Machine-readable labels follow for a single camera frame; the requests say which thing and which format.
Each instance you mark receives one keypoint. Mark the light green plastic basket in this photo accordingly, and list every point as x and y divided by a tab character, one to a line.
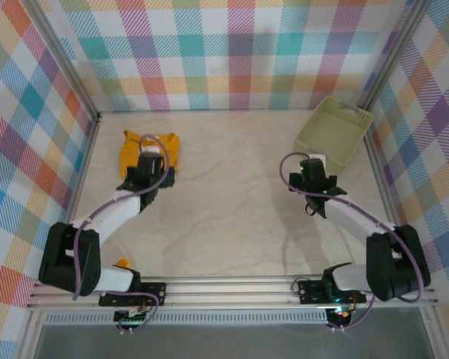
333	131

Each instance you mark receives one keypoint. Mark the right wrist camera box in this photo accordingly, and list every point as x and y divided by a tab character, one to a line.
318	157

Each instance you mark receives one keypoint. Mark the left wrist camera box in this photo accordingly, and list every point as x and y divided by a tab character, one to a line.
149	150

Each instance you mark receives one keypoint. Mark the aluminium mounting rail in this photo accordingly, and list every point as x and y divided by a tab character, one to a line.
228	291

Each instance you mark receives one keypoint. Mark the grey metal panel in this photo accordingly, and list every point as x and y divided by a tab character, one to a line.
228	342

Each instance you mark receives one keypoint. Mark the aluminium table side rail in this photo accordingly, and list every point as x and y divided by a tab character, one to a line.
78	187
384	187

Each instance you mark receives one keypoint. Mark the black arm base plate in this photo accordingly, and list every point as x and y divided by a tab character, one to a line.
153	293
310	291

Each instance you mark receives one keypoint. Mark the controller circuit board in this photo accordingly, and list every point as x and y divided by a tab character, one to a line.
132	318
340	314

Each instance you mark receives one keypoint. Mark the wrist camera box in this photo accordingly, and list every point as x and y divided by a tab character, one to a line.
318	157
149	150

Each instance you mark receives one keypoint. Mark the aluminium frame post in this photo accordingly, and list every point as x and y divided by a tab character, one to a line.
392	56
64	56

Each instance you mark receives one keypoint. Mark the yellow t-shirt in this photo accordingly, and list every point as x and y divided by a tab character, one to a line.
129	153

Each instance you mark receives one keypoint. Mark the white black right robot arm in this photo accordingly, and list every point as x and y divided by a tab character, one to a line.
355	217

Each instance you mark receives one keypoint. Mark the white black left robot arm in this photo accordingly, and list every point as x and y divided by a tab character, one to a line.
112	213

